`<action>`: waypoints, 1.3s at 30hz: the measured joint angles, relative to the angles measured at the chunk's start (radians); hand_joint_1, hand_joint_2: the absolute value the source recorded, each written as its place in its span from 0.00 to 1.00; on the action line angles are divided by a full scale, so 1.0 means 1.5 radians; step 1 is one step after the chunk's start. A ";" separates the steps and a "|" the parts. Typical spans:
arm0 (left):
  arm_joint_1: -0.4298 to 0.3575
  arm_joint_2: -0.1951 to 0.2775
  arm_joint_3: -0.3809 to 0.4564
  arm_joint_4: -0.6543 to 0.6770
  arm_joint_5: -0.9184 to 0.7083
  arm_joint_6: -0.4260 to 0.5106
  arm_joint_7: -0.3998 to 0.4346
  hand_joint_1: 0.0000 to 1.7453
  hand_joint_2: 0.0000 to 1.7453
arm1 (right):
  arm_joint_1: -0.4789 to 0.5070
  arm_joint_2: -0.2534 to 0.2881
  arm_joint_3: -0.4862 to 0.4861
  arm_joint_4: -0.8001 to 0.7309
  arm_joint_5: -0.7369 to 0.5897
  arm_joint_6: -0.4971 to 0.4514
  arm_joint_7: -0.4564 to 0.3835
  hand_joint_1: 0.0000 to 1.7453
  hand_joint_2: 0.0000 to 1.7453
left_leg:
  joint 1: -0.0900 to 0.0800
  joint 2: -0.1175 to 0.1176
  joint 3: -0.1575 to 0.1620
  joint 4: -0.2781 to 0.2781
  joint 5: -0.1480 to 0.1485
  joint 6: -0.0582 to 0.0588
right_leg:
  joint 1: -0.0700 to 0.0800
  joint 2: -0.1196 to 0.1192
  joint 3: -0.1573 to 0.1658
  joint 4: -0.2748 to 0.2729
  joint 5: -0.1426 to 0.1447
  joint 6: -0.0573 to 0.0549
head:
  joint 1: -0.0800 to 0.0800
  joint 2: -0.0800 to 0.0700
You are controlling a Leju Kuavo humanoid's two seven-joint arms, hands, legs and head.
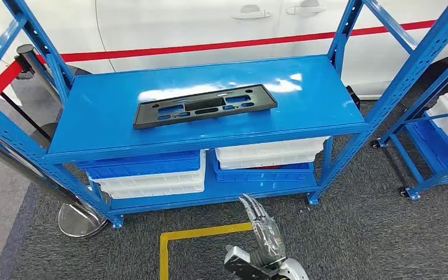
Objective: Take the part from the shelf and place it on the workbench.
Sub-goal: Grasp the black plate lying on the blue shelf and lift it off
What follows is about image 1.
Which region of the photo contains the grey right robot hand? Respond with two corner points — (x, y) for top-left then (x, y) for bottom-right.
(239, 193), (289, 270)

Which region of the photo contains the black plastic plate part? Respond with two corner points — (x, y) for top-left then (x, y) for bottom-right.
(133, 83), (278, 130)

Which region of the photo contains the blue metal shelf rack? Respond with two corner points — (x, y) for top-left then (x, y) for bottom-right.
(370, 44), (448, 201)
(0, 0), (448, 229)

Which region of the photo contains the blue plastic crate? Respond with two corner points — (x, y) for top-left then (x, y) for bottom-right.
(213, 156), (316, 183)
(405, 112), (448, 183)
(75, 149), (202, 180)

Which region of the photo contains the small black clip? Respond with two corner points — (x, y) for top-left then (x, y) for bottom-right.
(345, 85), (361, 109)

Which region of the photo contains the chrome stanchion with round base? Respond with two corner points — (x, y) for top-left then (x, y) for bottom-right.
(0, 123), (110, 239)

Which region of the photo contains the white car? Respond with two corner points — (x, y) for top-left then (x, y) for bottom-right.
(0, 0), (448, 97)

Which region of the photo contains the thin black stanchion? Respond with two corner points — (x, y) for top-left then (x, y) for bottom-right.
(0, 79), (63, 149)

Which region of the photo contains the short red barrier belt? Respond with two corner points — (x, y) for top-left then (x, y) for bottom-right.
(0, 59), (24, 103)

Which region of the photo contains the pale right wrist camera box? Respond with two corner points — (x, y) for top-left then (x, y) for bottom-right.
(223, 244), (281, 280)

